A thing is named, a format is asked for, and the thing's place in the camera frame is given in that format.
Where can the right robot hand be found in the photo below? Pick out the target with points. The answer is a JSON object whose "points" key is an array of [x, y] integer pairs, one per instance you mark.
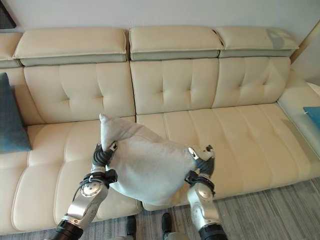
{"points": [[203, 161]]}

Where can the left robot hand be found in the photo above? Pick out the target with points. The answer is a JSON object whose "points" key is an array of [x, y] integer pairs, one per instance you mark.
{"points": [[100, 155]]}

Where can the white cushion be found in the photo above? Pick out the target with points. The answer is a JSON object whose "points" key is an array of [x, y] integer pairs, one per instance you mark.
{"points": [[147, 167]]}

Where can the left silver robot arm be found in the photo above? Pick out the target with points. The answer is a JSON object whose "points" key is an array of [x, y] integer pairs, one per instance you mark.
{"points": [[85, 197]]}

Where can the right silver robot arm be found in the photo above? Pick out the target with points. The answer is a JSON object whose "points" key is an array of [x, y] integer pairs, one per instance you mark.
{"points": [[203, 205]]}

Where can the cream leather sofa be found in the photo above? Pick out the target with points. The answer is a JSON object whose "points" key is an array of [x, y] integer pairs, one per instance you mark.
{"points": [[225, 130]]}

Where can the right dark robot foot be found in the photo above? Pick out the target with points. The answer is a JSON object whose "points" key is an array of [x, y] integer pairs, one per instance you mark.
{"points": [[166, 223]]}

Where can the dark robot foot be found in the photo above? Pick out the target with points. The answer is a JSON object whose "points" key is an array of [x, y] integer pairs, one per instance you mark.
{"points": [[166, 223], [131, 224]]}

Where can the left dark robot foot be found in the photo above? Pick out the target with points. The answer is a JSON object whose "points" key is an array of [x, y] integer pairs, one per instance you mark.
{"points": [[131, 224]]}

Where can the dark teal cushion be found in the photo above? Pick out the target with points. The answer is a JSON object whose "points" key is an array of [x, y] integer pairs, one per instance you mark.
{"points": [[10, 120]]}

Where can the bright blue cushion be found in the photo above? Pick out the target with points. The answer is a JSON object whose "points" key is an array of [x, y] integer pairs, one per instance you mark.
{"points": [[313, 116]]}

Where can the dark framed wall panel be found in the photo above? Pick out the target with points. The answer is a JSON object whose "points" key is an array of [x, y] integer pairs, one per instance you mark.
{"points": [[7, 15]]}

